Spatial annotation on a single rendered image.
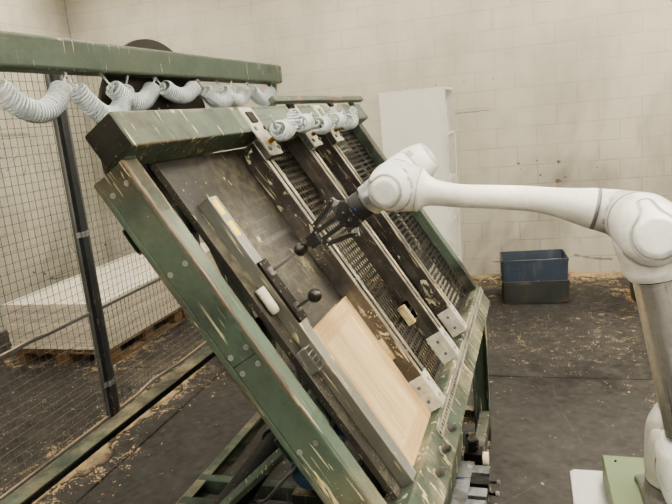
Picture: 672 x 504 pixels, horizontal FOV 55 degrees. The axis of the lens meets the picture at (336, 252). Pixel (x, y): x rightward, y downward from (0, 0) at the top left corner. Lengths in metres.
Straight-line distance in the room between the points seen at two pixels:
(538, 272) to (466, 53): 2.43
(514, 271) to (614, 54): 2.39
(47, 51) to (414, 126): 4.05
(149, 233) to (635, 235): 1.07
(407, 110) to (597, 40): 2.24
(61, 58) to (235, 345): 1.08
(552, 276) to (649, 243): 4.86
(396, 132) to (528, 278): 1.84
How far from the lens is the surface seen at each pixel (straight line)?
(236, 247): 1.75
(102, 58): 2.34
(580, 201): 1.62
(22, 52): 2.06
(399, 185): 1.42
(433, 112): 5.72
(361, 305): 2.13
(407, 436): 2.00
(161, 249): 1.57
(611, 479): 2.04
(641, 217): 1.42
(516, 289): 6.26
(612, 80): 7.11
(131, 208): 1.59
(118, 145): 1.58
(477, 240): 7.24
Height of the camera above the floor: 1.89
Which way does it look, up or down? 12 degrees down
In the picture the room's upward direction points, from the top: 6 degrees counter-clockwise
